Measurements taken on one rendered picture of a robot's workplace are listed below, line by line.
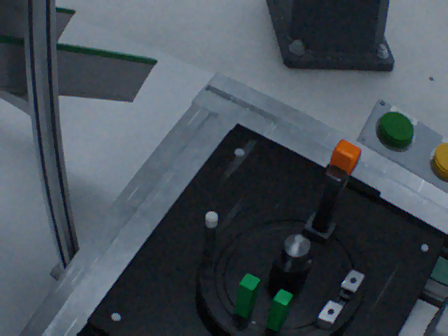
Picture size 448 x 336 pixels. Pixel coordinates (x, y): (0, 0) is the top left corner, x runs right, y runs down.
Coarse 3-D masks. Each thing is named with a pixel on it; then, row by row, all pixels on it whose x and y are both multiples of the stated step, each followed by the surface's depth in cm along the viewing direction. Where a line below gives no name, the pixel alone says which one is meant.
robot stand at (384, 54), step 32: (288, 0) 97; (320, 0) 91; (352, 0) 91; (384, 0) 92; (288, 32) 99; (320, 32) 96; (352, 32) 96; (384, 32) 99; (288, 64) 99; (320, 64) 99; (352, 64) 99; (384, 64) 99
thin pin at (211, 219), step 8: (208, 216) 61; (216, 216) 61; (208, 224) 61; (216, 224) 61; (208, 232) 62; (216, 232) 62; (208, 240) 63; (208, 248) 64; (208, 256) 64; (208, 264) 65; (208, 272) 66
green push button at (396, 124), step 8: (392, 112) 82; (384, 120) 81; (392, 120) 81; (400, 120) 81; (408, 120) 81; (384, 128) 80; (392, 128) 80; (400, 128) 80; (408, 128) 80; (384, 136) 80; (392, 136) 80; (400, 136) 80; (408, 136) 80; (392, 144) 80; (400, 144) 80; (408, 144) 80
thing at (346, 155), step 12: (348, 144) 66; (336, 156) 65; (348, 156) 65; (336, 168) 65; (348, 168) 65; (336, 180) 64; (324, 192) 68; (336, 192) 67; (324, 204) 68; (336, 204) 68; (324, 216) 69; (324, 228) 69
